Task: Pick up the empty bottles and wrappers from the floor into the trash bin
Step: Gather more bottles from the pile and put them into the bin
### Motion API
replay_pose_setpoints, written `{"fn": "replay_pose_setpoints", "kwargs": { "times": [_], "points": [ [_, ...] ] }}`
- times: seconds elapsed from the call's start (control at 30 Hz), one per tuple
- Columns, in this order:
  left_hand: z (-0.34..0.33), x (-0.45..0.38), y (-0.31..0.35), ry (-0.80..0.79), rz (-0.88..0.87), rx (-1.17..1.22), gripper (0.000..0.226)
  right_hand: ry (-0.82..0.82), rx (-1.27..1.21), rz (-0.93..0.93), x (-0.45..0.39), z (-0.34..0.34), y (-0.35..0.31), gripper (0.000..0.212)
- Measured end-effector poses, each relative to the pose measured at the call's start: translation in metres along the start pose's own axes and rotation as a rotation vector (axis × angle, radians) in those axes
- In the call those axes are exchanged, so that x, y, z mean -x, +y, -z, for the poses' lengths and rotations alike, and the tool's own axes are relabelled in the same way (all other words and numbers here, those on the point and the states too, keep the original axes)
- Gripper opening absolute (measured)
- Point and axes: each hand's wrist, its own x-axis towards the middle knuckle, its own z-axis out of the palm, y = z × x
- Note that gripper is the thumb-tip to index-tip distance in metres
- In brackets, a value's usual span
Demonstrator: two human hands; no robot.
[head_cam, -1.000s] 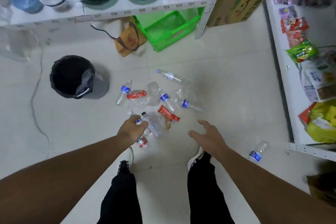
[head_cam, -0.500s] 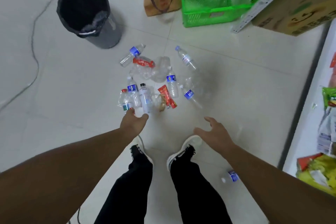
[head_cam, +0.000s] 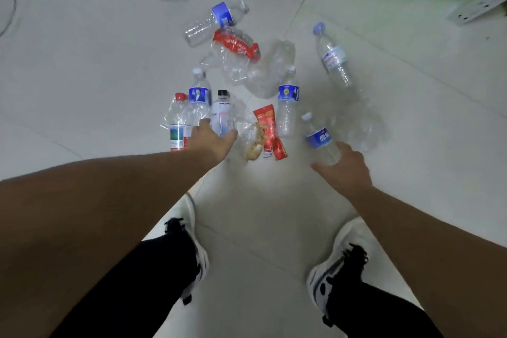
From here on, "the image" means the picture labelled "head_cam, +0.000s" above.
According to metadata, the person's right hand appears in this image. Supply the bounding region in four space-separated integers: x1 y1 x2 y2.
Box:
311 142 374 194

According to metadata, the person's left hand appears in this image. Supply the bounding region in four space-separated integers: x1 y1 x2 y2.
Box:
189 118 238 164

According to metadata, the black-capped clear plastic bottle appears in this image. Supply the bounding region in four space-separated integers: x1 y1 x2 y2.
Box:
211 89 237 137

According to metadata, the white-capped bottle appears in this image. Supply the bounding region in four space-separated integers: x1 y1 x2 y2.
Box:
301 112 342 166
188 68 212 125

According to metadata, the person's left forearm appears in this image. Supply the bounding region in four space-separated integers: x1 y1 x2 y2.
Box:
0 148 219 338

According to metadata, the person's right forearm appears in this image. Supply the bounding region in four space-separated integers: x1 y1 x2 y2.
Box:
349 185 507 338

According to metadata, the clear plastic bag with food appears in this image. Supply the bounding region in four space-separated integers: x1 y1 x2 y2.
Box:
237 119 265 161

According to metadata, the red snack wrapper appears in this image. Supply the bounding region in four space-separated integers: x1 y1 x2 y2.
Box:
253 104 288 162

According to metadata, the red-capped bottle, green red label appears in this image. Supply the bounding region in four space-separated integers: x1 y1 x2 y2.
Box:
160 92 193 152

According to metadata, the white-capped bottle, blue portrait label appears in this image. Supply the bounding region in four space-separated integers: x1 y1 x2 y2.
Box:
188 68 212 125

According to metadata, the large crumpled clear bottle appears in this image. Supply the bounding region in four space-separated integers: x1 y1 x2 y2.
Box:
332 87 387 153

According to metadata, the bottle with blue yellow label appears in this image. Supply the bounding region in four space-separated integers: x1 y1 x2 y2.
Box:
276 66 300 139

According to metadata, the crushed clear label-free bottle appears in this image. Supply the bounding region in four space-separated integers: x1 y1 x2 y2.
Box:
245 38 298 99

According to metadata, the crushed bottle with red label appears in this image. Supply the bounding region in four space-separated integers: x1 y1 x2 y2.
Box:
200 27 262 86

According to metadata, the person's right white black shoe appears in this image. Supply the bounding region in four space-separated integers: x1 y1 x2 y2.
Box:
307 217 371 327

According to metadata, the person's white black shoe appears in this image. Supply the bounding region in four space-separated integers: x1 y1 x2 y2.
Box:
307 217 371 327
164 192 210 306

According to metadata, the person's left white black shoe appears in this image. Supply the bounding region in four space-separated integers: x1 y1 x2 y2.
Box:
164 192 210 306

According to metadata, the blue-capped bottle with white label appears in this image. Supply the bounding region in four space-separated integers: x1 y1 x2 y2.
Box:
312 22 354 90

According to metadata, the uncapped bottle with blue label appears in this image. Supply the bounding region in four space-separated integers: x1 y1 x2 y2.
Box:
184 0 250 48

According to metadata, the person's right black trouser leg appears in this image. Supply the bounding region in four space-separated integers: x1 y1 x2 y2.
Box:
324 266 445 338

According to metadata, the person's black trouser leg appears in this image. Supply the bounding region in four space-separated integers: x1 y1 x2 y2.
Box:
51 227 199 338
324 266 445 338

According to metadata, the person's left black trouser leg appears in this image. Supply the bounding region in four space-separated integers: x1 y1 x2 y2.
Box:
51 227 199 338

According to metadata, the white power strip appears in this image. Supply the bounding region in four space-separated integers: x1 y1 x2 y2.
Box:
447 0 507 26

